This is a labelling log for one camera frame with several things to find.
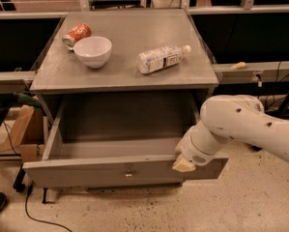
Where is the grey top drawer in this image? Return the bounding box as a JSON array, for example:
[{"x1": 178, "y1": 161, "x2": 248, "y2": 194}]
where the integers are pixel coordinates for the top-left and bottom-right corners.
[{"x1": 24, "y1": 91, "x2": 228, "y2": 188}]

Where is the grey metal rail frame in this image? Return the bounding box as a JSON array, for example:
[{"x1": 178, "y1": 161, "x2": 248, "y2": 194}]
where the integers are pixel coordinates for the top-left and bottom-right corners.
[{"x1": 213, "y1": 61, "x2": 289, "y2": 84}]

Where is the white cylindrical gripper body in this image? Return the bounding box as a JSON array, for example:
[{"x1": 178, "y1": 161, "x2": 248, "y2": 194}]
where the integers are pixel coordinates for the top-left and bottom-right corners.
[{"x1": 175, "y1": 121, "x2": 232, "y2": 166}]

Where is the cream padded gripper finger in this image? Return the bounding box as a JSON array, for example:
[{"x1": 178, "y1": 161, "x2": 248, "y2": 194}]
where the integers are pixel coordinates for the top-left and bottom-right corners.
[{"x1": 172, "y1": 154, "x2": 196, "y2": 172}]

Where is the clear plastic water bottle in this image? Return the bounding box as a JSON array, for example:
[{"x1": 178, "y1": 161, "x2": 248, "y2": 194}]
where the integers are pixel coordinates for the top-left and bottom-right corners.
[{"x1": 136, "y1": 44, "x2": 191, "y2": 74}]

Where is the black floor cable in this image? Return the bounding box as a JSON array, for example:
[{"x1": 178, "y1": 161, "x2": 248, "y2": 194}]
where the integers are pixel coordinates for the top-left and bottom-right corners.
[{"x1": 23, "y1": 184, "x2": 73, "y2": 232}]

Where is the grey drawer cabinet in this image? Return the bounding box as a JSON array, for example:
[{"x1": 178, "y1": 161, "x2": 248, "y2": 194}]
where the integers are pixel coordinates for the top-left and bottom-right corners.
[{"x1": 29, "y1": 9, "x2": 219, "y2": 189}]

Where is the red soda can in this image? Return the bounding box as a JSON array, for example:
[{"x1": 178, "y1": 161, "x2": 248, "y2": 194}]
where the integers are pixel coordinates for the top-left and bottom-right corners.
[{"x1": 62, "y1": 23, "x2": 92, "y2": 49}]

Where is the white bowl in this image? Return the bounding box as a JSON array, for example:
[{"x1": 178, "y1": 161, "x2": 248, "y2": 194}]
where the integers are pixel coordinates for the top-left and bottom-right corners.
[{"x1": 73, "y1": 36, "x2": 112, "y2": 68}]

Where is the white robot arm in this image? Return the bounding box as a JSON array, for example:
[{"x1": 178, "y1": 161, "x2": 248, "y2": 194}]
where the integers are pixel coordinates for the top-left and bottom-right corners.
[{"x1": 173, "y1": 95, "x2": 289, "y2": 172}]

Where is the green handled tool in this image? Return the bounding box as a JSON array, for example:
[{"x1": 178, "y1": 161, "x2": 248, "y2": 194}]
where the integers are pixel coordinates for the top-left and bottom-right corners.
[{"x1": 14, "y1": 93, "x2": 42, "y2": 108}]

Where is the cardboard box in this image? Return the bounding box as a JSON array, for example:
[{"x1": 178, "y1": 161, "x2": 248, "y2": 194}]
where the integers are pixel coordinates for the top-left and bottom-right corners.
[{"x1": 0, "y1": 105, "x2": 44, "y2": 162}]

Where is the silver black crutch pole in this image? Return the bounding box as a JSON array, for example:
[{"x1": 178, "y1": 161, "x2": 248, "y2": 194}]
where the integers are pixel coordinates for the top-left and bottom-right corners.
[{"x1": 42, "y1": 188, "x2": 48, "y2": 204}]

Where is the small cream foam piece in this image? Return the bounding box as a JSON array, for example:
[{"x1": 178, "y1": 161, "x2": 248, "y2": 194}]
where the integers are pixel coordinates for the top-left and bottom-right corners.
[{"x1": 230, "y1": 62, "x2": 246, "y2": 70}]

